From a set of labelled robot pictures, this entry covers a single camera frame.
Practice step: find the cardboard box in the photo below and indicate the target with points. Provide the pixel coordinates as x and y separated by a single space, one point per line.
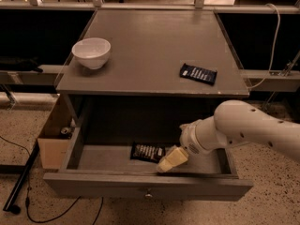
52 146

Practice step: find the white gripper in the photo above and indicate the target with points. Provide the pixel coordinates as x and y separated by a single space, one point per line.
188 139

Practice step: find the black chocolate rxbar wrapper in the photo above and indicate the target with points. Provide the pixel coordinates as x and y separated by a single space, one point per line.
149 152

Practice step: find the grey cabinet counter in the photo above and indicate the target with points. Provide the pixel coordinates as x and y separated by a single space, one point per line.
140 85

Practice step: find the dark blue rxbar wrapper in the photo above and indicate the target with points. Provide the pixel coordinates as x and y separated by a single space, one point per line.
198 74

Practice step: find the open grey top drawer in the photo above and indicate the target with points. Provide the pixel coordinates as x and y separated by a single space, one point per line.
98 164

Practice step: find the black metal floor bar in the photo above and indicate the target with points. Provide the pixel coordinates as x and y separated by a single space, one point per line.
23 172

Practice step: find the white ceramic bowl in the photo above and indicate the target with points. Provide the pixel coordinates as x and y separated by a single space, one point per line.
93 52

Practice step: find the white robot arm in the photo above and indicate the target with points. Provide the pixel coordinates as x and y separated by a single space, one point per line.
233 123

